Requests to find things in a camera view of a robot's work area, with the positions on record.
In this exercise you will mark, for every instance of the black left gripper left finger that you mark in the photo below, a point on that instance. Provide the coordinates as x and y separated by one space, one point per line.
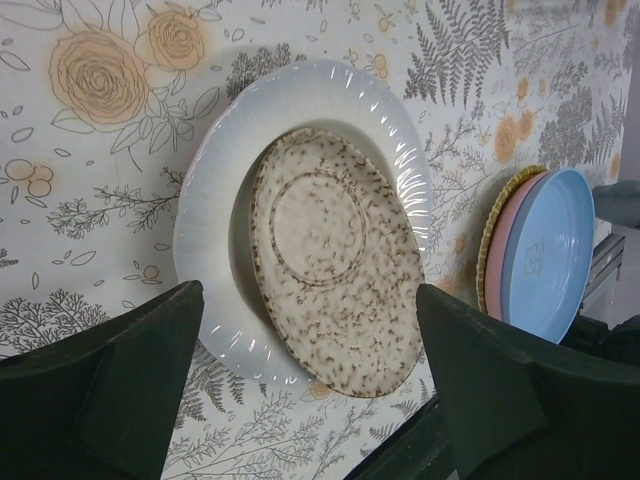
101 404

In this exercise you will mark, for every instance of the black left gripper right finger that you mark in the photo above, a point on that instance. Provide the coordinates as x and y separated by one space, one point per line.
520 407

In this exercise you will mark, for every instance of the brown speckled saucer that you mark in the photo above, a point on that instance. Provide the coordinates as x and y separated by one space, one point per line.
336 262

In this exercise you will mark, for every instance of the yellow woven plate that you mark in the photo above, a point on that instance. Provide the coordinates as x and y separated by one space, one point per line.
487 231

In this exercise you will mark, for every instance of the pink plate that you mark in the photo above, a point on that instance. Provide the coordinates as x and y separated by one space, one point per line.
498 243

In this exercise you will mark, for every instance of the light blue plate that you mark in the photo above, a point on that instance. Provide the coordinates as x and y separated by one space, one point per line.
554 255

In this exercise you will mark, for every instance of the white ribbed deep plate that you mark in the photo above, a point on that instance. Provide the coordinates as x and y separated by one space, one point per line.
211 235

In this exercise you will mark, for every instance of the floral patterned table mat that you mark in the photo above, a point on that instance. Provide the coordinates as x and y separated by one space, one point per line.
104 104

